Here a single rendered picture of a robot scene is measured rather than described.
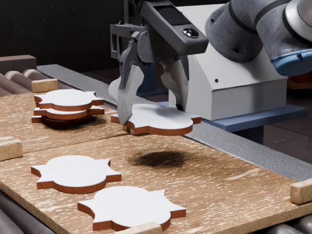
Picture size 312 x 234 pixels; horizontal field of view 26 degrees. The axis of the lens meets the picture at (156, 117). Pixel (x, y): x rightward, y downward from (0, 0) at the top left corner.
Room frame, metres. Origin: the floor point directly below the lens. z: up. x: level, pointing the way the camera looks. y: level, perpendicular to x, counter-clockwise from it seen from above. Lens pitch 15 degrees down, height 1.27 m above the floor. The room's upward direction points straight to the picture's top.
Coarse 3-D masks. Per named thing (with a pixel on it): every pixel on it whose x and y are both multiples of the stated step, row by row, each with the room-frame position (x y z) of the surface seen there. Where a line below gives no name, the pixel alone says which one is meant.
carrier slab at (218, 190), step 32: (32, 160) 1.00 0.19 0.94; (128, 160) 1.00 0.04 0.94; (160, 160) 1.00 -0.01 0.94; (192, 160) 1.00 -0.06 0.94; (224, 160) 1.00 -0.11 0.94; (32, 192) 0.86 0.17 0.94; (96, 192) 0.86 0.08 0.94; (192, 192) 0.86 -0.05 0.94; (224, 192) 0.86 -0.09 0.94; (256, 192) 0.86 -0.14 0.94; (288, 192) 0.86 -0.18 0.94; (64, 224) 0.76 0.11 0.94; (192, 224) 0.76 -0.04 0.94; (224, 224) 0.76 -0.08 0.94; (256, 224) 0.77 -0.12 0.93
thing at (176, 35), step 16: (144, 0) 0.99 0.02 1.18; (160, 0) 1.01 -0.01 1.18; (144, 16) 0.99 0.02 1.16; (160, 16) 0.96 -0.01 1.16; (176, 16) 0.98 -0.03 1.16; (160, 32) 0.96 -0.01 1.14; (176, 32) 0.93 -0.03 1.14; (192, 32) 0.93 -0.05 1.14; (176, 48) 0.93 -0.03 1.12; (192, 48) 0.93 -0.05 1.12
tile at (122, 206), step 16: (112, 192) 0.83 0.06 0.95; (128, 192) 0.83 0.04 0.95; (144, 192) 0.83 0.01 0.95; (160, 192) 0.83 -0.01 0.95; (80, 208) 0.80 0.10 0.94; (96, 208) 0.78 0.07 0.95; (112, 208) 0.78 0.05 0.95; (128, 208) 0.78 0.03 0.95; (144, 208) 0.78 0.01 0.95; (160, 208) 0.78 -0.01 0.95; (176, 208) 0.78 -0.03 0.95; (96, 224) 0.74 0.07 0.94; (112, 224) 0.74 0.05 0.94; (128, 224) 0.73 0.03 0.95; (160, 224) 0.73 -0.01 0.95
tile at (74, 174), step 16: (64, 160) 0.97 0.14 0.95; (80, 160) 0.97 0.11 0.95; (96, 160) 0.97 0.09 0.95; (48, 176) 0.89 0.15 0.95; (64, 176) 0.89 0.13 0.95; (80, 176) 0.89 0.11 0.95; (96, 176) 0.89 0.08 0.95; (112, 176) 0.90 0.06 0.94; (64, 192) 0.86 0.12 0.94; (80, 192) 0.86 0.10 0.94
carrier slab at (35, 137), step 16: (16, 96) 1.45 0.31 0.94; (32, 96) 1.45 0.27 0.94; (0, 112) 1.31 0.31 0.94; (16, 112) 1.31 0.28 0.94; (32, 112) 1.31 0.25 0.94; (112, 112) 1.31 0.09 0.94; (0, 128) 1.19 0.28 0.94; (16, 128) 1.19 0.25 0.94; (32, 128) 1.19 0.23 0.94; (48, 128) 1.19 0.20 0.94; (64, 128) 1.19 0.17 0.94; (80, 128) 1.19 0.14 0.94; (96, 128) 1.19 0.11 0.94; (112, 128) 1.19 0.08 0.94; (32, 144) 1.09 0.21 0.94; (48, 144) 1.09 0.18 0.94; (64, 144) 1.09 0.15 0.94
